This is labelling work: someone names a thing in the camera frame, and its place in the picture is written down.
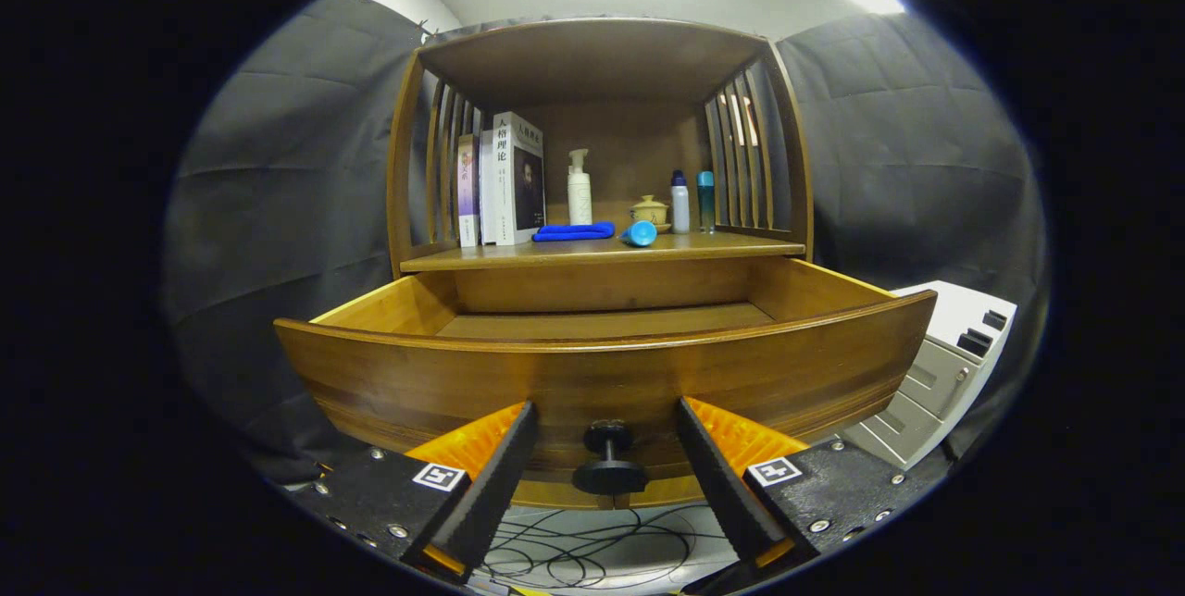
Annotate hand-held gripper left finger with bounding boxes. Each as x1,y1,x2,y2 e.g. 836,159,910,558
278,399,541,583

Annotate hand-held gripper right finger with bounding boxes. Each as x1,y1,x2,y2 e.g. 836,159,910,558
674,396,936,583

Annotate wooden drawer with black knob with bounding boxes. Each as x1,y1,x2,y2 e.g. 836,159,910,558
274,255,938,512

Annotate wooden countertop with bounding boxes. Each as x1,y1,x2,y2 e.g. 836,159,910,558
400,224,806,273

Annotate white drawer unit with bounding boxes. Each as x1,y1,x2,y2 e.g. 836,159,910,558
838,279,1017,472

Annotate wooden cabinet with slatted sides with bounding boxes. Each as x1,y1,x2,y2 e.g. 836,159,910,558
387,18,816,275

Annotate blue folded cloth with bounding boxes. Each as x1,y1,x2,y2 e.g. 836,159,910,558
532,221,617,242

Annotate lidded ceramic tea cup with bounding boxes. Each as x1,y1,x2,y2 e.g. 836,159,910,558
630,194,671,234

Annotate thin white book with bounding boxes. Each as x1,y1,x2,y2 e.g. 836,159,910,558
479,129,498,247

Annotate white pump bottle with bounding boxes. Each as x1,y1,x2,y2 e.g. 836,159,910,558
567,148,593,227

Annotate purple book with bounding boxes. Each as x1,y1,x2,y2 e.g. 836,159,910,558
457,133,482,249

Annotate white book with portrait cover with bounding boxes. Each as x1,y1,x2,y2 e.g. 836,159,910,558
491,111,546,247

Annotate black floor cables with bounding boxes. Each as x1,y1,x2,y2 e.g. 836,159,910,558
477,503,732,592

